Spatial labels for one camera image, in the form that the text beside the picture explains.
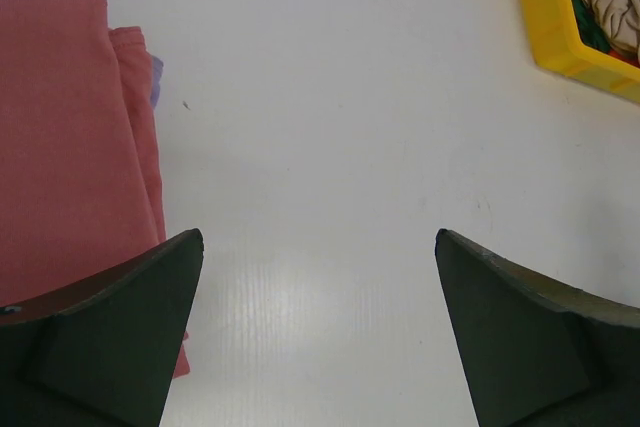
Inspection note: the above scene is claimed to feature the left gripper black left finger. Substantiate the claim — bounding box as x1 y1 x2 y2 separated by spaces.
1 229 204 426

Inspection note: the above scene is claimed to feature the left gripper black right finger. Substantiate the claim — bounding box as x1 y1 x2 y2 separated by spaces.
435 229 639 426

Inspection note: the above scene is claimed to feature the folded purple t-shirt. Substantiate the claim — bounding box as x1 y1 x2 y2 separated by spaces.
150 55 164 109

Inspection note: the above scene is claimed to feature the orange t-shirt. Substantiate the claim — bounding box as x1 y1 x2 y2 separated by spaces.
608 45 639 68

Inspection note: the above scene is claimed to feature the green t-shirt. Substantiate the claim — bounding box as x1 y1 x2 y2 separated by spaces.
571 0 611 54

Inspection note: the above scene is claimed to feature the yellow plastic bin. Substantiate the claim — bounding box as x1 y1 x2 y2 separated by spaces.
520 0 639 102

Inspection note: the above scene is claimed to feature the folded red t-shirt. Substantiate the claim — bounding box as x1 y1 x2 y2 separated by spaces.
0 0 193 379

